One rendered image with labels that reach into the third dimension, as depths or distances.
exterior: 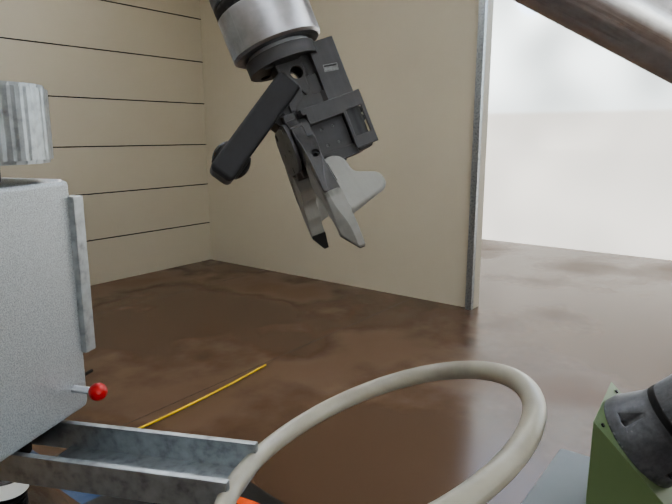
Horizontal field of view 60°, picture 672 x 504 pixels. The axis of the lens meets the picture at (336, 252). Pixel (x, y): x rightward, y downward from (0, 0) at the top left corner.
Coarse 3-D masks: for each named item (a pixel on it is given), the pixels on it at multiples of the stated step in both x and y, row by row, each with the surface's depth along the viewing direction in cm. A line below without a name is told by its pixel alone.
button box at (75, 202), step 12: (72, 204) 100; (72, 216) 101; (72, 228) 101; (84, 228) 103; (72, 240) 102; (84, 240) 103; (84, 252) 104; (84, 264) 104; (84, 276) 104; (84, 288) 104; (84, 300) 104; (84, 312) 104; (84, 324) 105; (84, 336) 105; (84, 348) 106
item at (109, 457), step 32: (96, 448) 103; (128, 448) 101; (160, 448) 99; (192, 448) 98; (224, 448) 96; (256, 448) 95; (32, 480) 93; (64, 480) 92; (96, 480) 90; (128, 480) 88; (160, 480) 87; (192, 480) 85; (224, 480) 85
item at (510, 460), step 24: (384, 384) 105; (408, 384) 103; (504, 384) 87; (528, 384) 80; (312, 408) 104; (336, 408) 104; (528, 408) 73; (288, 432) 100; (528, 432) 68; (264, 456) 95; (504, 456) 65; (528, 456) 66; (240, 480) 88; (480, 480) 62; (504, 480) 63
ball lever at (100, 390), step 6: (96, 384) 102; (102, 384) 103; (72, 390) 103; (78, 390) 103; (84, 390) 103; (90, 390) 102; (96, 390) 101; (102, 390) 102; (90, 396) 102; (96, 396) 101; (102, 396) 102
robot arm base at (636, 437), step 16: (608, 400) 119; (624, 400) 116; (640, 400) 114; (656, 400) 111; (608, 416) 115; (624, 416) 113; (640, 416) 112; (656, 416) 109; (624, 432) 111; (640, 432) 110; (656, 432) 109; (624, 448) 111; (640, 448) 109; (656, 448) 108; (640, 464) 109; (656, 464) 108; (656, 480) 110
